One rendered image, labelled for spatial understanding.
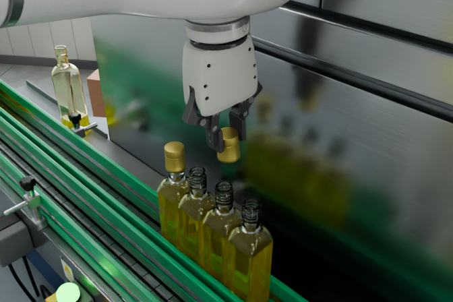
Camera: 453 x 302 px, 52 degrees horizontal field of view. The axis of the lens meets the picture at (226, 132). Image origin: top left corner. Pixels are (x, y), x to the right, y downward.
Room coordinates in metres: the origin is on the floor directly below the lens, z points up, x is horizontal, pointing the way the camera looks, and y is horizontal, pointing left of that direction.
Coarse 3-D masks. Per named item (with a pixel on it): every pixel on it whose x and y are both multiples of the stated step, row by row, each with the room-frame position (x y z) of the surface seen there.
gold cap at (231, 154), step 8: (224, 128) 0.59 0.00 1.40; (232, 128) 0.59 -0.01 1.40; (224, 136) 0.57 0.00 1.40; (232, 136) 0.57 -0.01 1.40; (224, 144) 0.56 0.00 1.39; (232, 144) 0.57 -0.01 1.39; (224, 152) 0.57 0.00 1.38; (232, 152) 0.57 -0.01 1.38; (224, 160) 0.57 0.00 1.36; (232, 160) 0.57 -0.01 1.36
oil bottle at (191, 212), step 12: (180, 204) 0.60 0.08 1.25; (192, 204) 0.59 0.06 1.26; (204, 204) 0.59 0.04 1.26; (180, 216) 0.60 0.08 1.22; (192, 216) 0.58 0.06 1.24; (180, 228) 0.60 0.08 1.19; (192, 228) 0.58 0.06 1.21; (180, 240) 0.60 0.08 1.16; (192, 240) 0.58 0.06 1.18; (192, 252) 0.58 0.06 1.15
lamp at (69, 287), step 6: (60, 288) 0.60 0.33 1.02; (66, 288) 0.60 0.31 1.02; (72, 288) 0.60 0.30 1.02; (60, 294) 0.59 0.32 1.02; (66, 294) 0.59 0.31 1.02; (72, 294) 0.59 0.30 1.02; (78, 294) 0.60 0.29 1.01; (60, 300) 0.58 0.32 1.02; (66, 300) 0.58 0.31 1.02; (72, 300) 0.58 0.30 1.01; (78, 300) 0.59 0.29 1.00
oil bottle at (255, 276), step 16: (240, 224) 0.54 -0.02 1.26; (240, 240) 0.51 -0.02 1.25; (256, 240) 0.51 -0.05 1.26; (272, 240) 0.52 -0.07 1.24; (240, 256) 0.50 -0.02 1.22; (256, 256) 0.50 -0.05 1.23; (240, 272) 0.50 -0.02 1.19; (256, 272) 0.50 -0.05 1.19; (240, 288) 0.50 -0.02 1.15; (256, 288) 0.50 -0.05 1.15
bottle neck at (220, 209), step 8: (216, 184) 0.57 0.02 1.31; (224, 184) 0.58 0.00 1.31; (232, 184) 0.57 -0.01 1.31; (216, 192) 0.56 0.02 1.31; (224, 192) 0.55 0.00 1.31; (232, 192) 0.56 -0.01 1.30; (216, 200) 0.56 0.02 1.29; (224, 200) 0.55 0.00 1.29; (232, 200) 0.56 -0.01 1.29; (216, 208) 0.56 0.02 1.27; (224, 208) 0.55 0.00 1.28; (232, 208) 0.56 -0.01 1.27
